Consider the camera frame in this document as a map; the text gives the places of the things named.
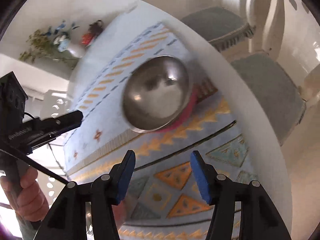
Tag small steel bowl pink outside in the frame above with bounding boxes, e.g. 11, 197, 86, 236
121, 55, 196, 133

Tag person's left hand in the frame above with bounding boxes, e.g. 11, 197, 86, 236
8, 166, 49, 222

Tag white chair far left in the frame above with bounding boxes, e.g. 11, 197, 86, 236
40, 89, 70, 119

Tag white chair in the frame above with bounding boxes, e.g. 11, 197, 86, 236
40, 89, 70, 119
181, 0, 285, 60
230, 52, 320, 146

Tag white ribbed flower vase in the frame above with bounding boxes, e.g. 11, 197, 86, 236
66, 42, 86, 59

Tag glass vase green stems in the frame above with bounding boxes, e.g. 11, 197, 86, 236
18, 29, 79, 69

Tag patterned blue table mat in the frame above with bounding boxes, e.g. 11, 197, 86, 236
64, 23, 257, 239

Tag dark brown lidded mug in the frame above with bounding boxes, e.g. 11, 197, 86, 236
88, 20, 104, 36

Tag white chair near right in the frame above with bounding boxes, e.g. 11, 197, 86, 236
230, 52, 320, 146

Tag white chair far right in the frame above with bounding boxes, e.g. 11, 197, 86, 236
181, 0, 285, 60

